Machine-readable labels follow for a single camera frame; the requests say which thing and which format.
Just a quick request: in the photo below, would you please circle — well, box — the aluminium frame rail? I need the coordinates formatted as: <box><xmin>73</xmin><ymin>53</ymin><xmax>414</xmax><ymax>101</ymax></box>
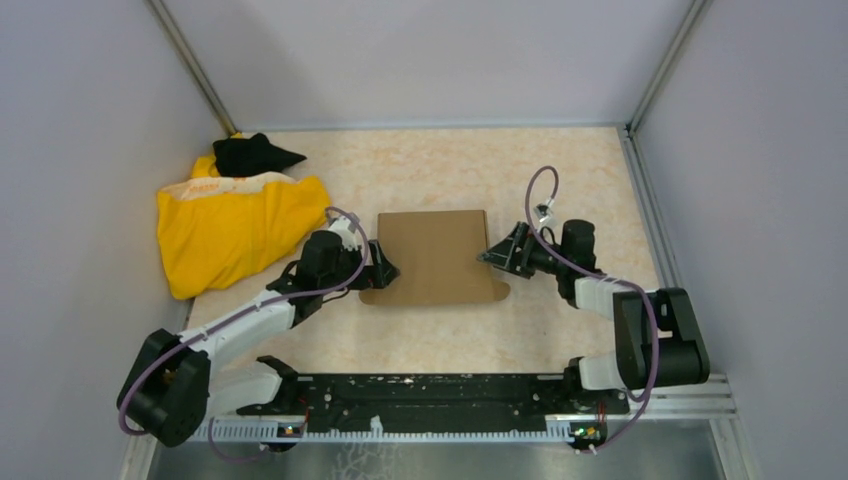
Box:
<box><xmin>137</xmin><ymin>374</ymin><xmax>738</xmax><ymax>422</ymax></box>

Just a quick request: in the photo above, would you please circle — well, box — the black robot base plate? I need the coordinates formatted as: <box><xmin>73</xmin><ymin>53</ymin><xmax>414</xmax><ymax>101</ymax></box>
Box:
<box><xmin>237</xmin><ymin>373</ymin><xmax>630</xmax><ymax>433</ymax></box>

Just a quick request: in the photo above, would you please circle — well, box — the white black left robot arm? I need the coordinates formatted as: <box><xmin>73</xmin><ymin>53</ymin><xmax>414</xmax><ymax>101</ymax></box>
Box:
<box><xmin>117</xmin><ymin>230</ymin><xmax>400</xmax><ymax>447</ymax></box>

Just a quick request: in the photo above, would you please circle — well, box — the white slotted cable duct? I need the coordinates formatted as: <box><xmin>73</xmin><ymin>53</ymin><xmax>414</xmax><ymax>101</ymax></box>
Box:
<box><xmin>188</xmin><ymin>419</ymin><xmax>574</xmax><ymax>444</ymax></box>

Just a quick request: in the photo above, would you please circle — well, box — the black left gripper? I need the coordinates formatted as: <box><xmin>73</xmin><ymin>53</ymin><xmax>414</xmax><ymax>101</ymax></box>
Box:
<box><xmin>320</xmin><ymin>238</ymin><xmax>399</xmax><ymax>294</ymax></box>

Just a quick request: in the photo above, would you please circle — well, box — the black cloth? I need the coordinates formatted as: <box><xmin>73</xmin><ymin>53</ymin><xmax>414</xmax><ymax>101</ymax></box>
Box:
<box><xmin>212</xmin><ymin>133</ymin><xmax>307</xmax><ymax>177</ymax></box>

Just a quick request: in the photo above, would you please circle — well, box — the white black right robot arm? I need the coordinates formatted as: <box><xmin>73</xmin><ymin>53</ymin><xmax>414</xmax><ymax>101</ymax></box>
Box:
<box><xmin>478</xmin><ymin>220</ymin><xmax>710</xmax><ymax>412</ymax></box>

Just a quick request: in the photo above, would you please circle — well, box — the yellow cloth garment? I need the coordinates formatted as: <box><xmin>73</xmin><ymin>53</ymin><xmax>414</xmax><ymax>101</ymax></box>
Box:
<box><xmin>155</xmin><ymin>147</ymin><xmax>331</xmax><ymax>300</ymax></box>

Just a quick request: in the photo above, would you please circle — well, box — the brown cardboard box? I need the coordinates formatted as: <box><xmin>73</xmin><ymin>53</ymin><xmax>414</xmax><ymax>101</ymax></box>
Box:
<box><xmin>359</xmin><ymin>210</ymin><xmax>511</xmax><ymax>307</ymax></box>

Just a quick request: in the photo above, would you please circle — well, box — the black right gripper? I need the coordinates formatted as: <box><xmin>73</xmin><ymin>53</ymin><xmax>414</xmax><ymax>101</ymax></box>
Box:
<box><xmin>477</xmin><ymin>221</ymin><xmax>569</xmax><ymax>279</ymax></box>

